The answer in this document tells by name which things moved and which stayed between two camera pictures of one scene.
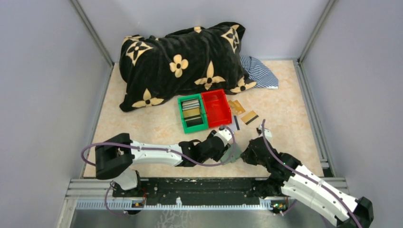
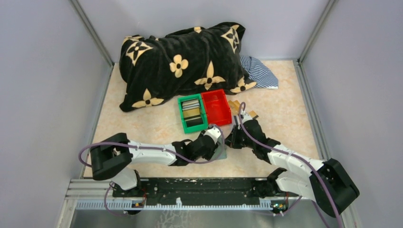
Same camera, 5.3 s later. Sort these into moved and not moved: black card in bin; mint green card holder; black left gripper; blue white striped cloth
Moved: mint green card holder
Not moved: black card in bin; black left gripper; blue white striped cloth
